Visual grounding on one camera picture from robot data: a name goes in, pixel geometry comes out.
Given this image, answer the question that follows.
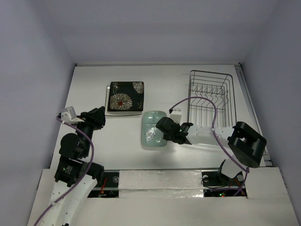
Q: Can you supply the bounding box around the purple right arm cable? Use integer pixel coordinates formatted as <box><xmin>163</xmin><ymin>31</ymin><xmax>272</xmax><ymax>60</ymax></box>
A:
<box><xmin>168</xmin><ymin>96</ymin><xmax>250</xmax><ymax>197</ymax></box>

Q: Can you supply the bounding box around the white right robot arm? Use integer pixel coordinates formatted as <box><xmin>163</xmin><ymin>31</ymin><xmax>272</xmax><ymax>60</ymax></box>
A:
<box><xmin>156</xmin><ymin>117</ymin><xmax>267</xmax><ymax>185</ymax></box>

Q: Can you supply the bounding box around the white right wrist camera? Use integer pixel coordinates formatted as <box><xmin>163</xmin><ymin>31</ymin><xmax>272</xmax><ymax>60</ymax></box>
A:
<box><xmin>169</xmin><ymin>108</ymin><xmax>182</xmax><ymax>124</ymax></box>

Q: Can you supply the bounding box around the dark plate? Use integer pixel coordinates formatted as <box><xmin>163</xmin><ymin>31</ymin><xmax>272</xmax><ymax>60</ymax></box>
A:
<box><xmin>107</xmin><ymin>81</ymin><xmax>144</xmax><ymax>112</ymax></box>

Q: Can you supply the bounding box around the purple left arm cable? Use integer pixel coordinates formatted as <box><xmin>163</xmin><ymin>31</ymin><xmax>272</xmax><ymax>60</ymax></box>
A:
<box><xmin>32</xmin><ymin>117</ymin><xmax>95</xmax><ymax>226</ymax></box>

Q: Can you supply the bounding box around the light green divided plate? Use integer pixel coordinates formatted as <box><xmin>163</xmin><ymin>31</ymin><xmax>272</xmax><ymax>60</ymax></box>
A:
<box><xmin>141</xmin><ymin>111</ymin><xmax>167</xmax><ymax>151</ymax></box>

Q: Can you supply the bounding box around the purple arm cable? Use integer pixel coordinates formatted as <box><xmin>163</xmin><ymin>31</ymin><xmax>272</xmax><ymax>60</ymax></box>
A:
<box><xmin>32</xmin><ymin>117</ymin><xmax>95</xmax><ymax>226</ymax></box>
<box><xmin>168</xmin><ymin>96</ymin><xmax>250</xmax><ymax>197</ymax></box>

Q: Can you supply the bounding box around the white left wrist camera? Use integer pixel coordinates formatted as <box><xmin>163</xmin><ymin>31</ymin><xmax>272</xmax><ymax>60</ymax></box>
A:
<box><xmin>57</xmin><ymin>106</ymin><xmax>77</xmax><ymax>124</ymax></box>

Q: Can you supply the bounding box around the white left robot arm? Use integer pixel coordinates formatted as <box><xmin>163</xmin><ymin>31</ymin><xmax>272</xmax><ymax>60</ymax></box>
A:
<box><xmin>34</xmin><ymin>106</ymin><xmax>105</xmax><ymax>226</ymax></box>

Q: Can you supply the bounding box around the wire dish rack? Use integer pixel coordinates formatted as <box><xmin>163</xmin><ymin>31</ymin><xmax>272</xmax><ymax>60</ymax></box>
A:
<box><xmin>187</xmin><ymin>70</ymin><xmax>237</xmax><ymax>127</ymax></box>

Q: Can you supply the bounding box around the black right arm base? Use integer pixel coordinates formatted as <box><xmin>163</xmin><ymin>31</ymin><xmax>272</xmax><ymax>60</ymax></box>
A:
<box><xmin>201</xmin><ymin>160</ymin><xmax>244</xmax><ymax>188</ymax></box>

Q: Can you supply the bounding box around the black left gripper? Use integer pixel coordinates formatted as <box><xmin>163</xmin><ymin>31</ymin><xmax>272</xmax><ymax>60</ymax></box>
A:
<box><xmin>73</xmin><ymin>105</ymin><xmax>105</xmax><ymax>155</ymax></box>

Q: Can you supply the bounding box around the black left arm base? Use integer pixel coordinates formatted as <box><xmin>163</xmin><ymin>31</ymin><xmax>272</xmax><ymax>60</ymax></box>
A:
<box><xmin>101</xmin><ymin>171</ymin><xmax>119</xmax><ymax>189</ymax></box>

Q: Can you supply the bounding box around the white foam block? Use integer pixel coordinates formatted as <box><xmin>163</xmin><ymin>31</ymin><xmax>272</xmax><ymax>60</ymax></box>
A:
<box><xmin>118</xmin><ymin>170</ymin><xmax>203</xmax><ymax>190</ymax></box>

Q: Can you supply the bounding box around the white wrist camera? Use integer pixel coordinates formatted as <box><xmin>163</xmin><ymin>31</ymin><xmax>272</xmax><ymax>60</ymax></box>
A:
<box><xmin>57</xmin><ymin>106</ymin><xmax>77</xmax><ymax>124</ymax></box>
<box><xmin>169</xmin><ymin>108</ymin><xmax>182</xmax><ymax>124</ymax></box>

